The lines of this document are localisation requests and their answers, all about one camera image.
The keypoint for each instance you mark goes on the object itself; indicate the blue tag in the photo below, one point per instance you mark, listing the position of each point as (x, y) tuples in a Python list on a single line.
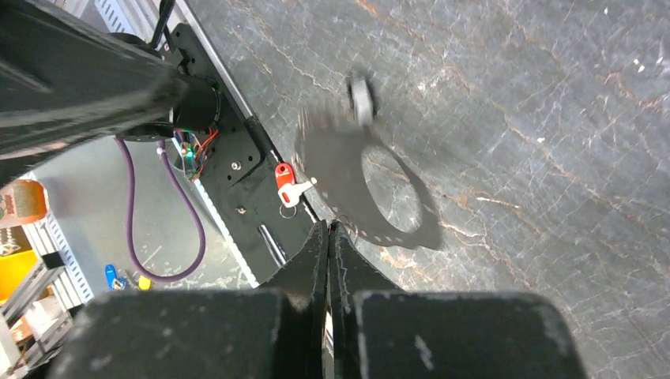
[(115, 282)]

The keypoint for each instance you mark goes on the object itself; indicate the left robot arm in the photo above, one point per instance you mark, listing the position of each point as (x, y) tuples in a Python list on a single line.
[(64, 83)]

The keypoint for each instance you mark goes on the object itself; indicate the orange box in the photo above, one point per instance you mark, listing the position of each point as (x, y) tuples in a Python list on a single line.
[(23, 201)]

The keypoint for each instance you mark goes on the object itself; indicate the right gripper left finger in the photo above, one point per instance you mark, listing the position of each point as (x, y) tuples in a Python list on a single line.
[(273, 331)]

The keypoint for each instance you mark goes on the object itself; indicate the yellow tag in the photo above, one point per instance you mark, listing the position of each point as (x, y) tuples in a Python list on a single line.
[(144, 283)]

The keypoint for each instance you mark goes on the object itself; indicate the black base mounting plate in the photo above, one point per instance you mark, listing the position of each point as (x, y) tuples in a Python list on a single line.
[(240, 174)]

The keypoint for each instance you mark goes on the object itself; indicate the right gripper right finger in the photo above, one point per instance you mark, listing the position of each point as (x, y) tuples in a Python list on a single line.
[(381, 331)]

